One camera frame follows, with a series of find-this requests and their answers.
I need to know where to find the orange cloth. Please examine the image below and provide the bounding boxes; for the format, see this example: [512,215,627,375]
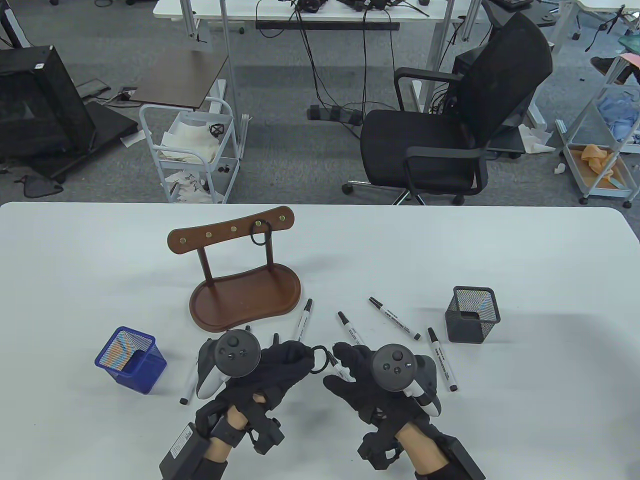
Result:
[580,144,617,180]

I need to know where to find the light blue cloth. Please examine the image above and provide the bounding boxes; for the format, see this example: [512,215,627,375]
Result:
[596,94,640,144]

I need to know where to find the brown wooden hook stand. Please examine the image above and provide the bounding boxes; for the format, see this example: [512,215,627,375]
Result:
[167,205,303,332]

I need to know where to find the black floor platform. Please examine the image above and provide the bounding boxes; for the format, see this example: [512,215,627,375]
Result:
[0,100,139,184]

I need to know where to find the white office desk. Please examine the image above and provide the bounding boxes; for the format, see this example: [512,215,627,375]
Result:
[152,0,491,115]

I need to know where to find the brown side table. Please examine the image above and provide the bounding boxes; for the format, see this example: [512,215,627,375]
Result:
[127,49,231,112]

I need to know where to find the silver metal post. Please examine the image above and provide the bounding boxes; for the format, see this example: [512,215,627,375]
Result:
[218,0,249,162]

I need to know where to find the black computer tower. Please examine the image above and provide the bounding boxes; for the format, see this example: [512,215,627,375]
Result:
[452,47,482,76]

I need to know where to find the black elastic band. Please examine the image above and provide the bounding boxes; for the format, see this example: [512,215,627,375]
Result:
[250,222,275,247]
[310,344,337,375]

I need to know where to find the white scribbled paper sheets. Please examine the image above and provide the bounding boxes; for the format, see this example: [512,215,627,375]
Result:
[167,170,215,204]

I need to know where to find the black forearm battery box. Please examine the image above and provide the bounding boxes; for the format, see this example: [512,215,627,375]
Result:
[159,422,211,480]
[440,435,486,480]

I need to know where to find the black wrist strap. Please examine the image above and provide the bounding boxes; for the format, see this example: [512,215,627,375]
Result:
[210,417,242,446]

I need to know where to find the grey white hand controller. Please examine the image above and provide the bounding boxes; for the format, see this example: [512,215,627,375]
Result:
[371,343,444,417]
[196,331,262,400]

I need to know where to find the black mesh pen holder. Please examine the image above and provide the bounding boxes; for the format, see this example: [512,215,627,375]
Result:
[445,286,502,345]

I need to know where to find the person's left hand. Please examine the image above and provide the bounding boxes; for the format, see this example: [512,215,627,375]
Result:
[195,341,315,428]

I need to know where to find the black cable tray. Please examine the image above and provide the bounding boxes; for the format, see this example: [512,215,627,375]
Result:
[255,21,401,31]

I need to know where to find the black mesh office chair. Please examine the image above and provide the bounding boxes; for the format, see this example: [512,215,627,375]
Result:
[342,9,555,207]

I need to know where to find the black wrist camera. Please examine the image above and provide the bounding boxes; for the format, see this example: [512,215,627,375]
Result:
[357,422,404,471]
[247,400,286,456]

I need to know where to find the white rolling cart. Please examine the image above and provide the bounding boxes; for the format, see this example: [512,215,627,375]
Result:
[139,97,242,205]
[556,52,640,209]

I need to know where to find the black mesh box cabinet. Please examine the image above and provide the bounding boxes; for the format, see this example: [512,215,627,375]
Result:
[0,45,98,162]

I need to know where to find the white crumpled paper sheet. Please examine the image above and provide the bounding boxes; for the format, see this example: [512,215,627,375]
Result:
[161,116,223,164]

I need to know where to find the blue mesh pen holder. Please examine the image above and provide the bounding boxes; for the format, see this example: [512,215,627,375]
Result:
[94,326,168,396]

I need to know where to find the black triangular floor object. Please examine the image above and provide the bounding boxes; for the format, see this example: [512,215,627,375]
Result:
[14,175,65,199]

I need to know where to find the black floor power strip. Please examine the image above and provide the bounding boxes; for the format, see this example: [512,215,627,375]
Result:
[306,104,364,127]

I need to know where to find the person's right hand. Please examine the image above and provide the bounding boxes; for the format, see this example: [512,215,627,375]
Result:
[323,342,433,428]

